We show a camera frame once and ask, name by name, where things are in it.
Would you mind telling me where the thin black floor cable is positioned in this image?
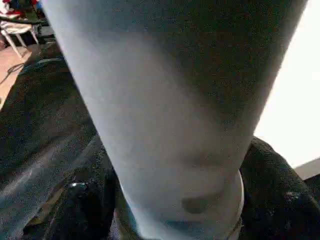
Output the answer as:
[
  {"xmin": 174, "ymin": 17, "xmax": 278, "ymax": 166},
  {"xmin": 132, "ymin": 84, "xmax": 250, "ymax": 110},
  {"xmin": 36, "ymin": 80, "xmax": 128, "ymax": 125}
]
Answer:
[{"xmin": 6, "ymin": 59, "xmax": 27, "ymax": 77}]

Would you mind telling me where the white plastic table leg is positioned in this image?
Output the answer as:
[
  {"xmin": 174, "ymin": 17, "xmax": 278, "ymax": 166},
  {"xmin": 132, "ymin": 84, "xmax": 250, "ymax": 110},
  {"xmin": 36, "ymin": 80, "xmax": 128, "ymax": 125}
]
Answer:
[{"xmin": 40, "ymin": 0, "xmax": 309, "ymax": 240}]

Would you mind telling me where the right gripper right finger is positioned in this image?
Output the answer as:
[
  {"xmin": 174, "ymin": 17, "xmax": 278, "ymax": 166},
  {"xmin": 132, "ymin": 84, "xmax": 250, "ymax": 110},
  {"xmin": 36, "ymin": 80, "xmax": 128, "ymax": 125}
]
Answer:
[{"xmin": 239, "ymin": 136, "xmax": 320, "ymax": 240}]

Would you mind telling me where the white plastic stool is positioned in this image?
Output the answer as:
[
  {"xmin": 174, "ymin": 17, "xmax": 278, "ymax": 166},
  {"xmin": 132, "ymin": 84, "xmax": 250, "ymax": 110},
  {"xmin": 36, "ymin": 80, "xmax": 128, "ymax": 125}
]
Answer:
[{"xmin": 0, "ymin": 19, "xmax": 42, "ymax": 59}]

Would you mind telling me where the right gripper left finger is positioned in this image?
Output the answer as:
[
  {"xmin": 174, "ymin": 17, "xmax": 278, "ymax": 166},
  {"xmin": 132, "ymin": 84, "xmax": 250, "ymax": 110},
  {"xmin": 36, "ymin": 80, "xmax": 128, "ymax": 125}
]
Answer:
[{"xmin": 22, "ymin": 137, "xmax": 123, "ymax": 240}]

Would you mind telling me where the black plastic mat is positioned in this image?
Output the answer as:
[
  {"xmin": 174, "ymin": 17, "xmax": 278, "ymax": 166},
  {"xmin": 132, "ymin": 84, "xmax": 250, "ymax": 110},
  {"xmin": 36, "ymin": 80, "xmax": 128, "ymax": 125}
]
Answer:
[{"xmin": 0, "ymin": 42, "xmax": 320, "ymax": 240}]

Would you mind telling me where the white plastic table top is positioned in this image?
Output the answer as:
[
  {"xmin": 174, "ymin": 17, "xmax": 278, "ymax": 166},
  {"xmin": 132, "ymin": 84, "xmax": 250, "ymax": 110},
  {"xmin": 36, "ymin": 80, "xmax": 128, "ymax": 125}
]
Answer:
[{"xmin": 252, "ymin": 0, "xmax": 320, "ymax": 182}]

